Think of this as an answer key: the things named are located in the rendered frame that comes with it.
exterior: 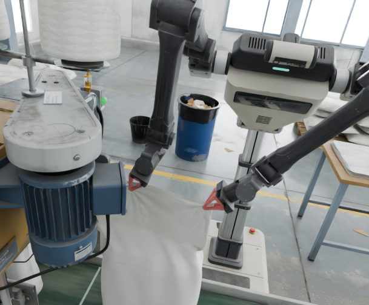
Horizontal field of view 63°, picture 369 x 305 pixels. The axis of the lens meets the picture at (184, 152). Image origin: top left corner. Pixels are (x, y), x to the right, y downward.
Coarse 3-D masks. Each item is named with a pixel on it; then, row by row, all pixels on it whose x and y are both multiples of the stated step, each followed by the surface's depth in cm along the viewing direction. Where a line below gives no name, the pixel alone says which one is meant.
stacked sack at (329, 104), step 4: (324, 100) 392; (328, 100) 393; (332, 100) 395; (336, 100) 399; (340, 100) 401; (324, 104) 386; (328, 104) 385; (332, 104) 385; (336, 104) 385; (340, 104) 385; (344, 104) 386; (320, 108) 388; (324, 108) 385; (328, 108) 384; (332, 108) 382; (336, 108) 381; (332, 112) 386
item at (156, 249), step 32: (128, 192) 106; (160, 192) 103; (128, 224) 113; (160, 224) 109; (192, 224) 104; (128, 256) 110; (160, 256) 110; (192, 256) 110; (128, 288) 116; (160, 288) 114; (192, 288) 114
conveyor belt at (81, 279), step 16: (48, 272) 149; (64, 272) 150; (80, 272) 151; (96, 272) 152; (48, 288) 142; (64, 288) 143; (80, 288) 144; (96, 288) 145; (48, 304) 135; (64, 304) 136; (80, 304) 137; (96, 304) 137; (208, 304) 144; (224, 304) 145; (240, 304) 146; (256, 304) 147
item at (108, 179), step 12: (96, 168) 69; (108, 168) 69; (120, 168) 69; (96, 180) 65; (108, 180) 65; (120, 180) 65; (96, 192) 64; (108, 192) 65; (120, 192) 65; (96, 204) 65; (108, 204) 66; (120, 204) 67
